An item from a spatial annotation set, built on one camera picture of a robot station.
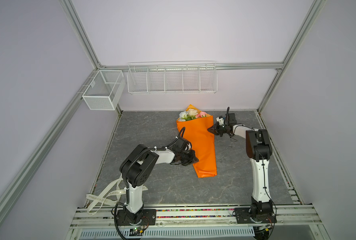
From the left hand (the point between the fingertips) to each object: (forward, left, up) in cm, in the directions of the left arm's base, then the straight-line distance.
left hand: (199, 162), depth 91 cm
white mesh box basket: (+45, +60, +22) cm, 78 cm away
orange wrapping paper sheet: (+17, -5, -4) cm, 18 cm away
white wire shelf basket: (+48, +14, +29) cm, 58 cm away
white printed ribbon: (-15, +51, -1) cm, 53 cm away
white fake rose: (+38, +9, +3) cm, 39 cm away
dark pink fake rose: (+38, -7, +2) cm, 38 cm away
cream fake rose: (+39, +1, +4) cm, 39 cm away
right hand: (+25, -10, -1) cm, 27 cm away
